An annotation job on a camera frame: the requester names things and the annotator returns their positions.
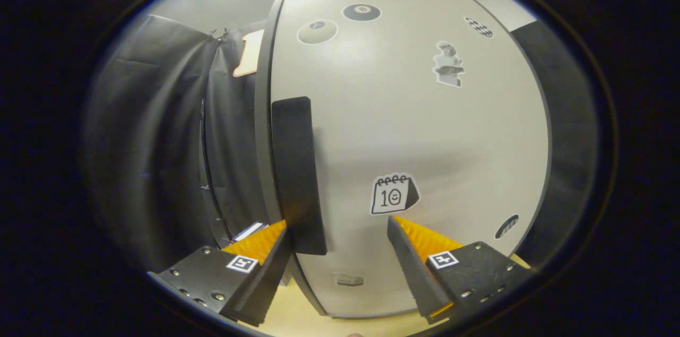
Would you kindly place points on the grey cabinet body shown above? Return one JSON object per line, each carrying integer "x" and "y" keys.
{"x": 262, "y": 114}

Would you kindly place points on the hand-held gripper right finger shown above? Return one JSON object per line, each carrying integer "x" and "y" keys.
{"x": 411, "y": 268}

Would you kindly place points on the small upright product box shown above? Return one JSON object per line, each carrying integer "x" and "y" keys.
{"x": 248, "y": 232}

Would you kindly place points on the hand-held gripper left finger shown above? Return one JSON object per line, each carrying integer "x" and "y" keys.
{"x": 271, "y": 273}

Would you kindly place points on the black backdrop cloth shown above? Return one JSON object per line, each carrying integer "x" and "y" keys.
{"x": 149, "y": 156}

